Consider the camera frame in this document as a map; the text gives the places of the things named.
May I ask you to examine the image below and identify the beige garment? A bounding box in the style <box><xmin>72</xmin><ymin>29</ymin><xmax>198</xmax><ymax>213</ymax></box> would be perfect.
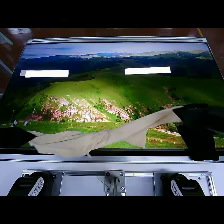
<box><xmin>28</xmin><ymin>105</ymin><xmax>184</xmax><ymax>158</ymax></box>

